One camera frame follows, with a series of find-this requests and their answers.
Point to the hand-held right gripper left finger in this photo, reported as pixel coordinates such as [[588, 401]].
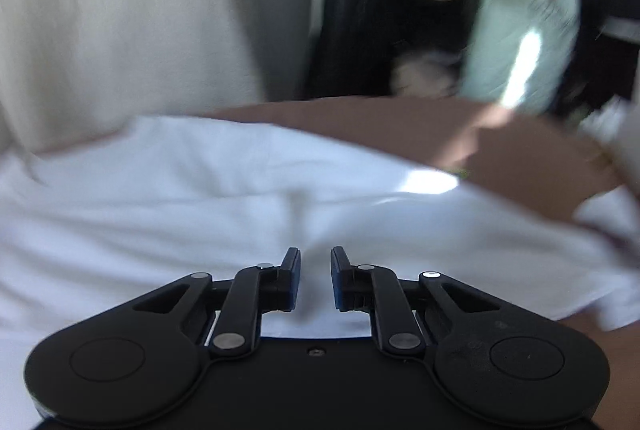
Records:
[[292, 280]]

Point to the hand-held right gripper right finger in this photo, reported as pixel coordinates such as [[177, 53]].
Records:
[[339, 280]]

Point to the white sweatshirt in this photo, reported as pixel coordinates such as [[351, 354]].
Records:
[[200, 185]]

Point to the black garment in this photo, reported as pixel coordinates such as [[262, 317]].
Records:
[[360, 10]]

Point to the cream cloth cover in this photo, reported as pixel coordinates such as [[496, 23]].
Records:
[[125, 10]]

